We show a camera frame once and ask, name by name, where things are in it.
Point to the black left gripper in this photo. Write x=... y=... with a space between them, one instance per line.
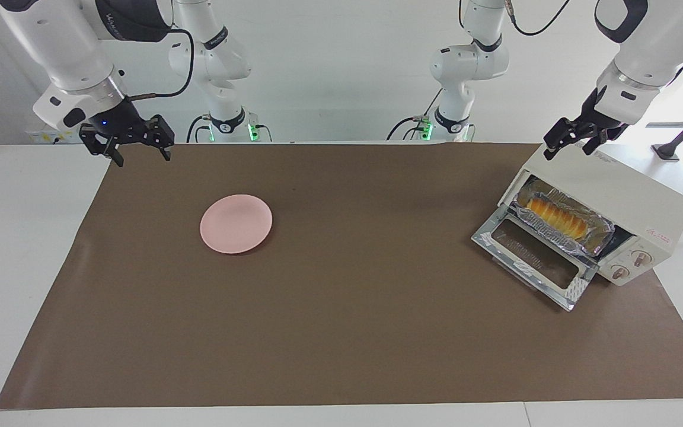
x=599 y=127

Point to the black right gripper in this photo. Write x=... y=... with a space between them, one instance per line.
x=119 y=121

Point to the glazed twisted bread loaf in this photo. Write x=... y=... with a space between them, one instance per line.
x=555 y=216

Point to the aluminium foil tray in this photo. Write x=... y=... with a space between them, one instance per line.
x=601 y=234

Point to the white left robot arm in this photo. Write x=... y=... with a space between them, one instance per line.
x=650 y=47

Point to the cream toaster oven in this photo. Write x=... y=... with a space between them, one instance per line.
x=632 y=190

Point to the cream oven knob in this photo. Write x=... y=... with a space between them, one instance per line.
x=641 y=258
x=619 y=273

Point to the glass oven door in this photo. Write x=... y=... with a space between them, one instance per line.
x=519 y=265

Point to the pink round plate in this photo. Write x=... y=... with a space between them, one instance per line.
x=235 y=224

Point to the brown table mat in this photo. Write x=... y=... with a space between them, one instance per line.
x=377 y=326

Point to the white wall outlet box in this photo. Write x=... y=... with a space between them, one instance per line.
x=36 y=135

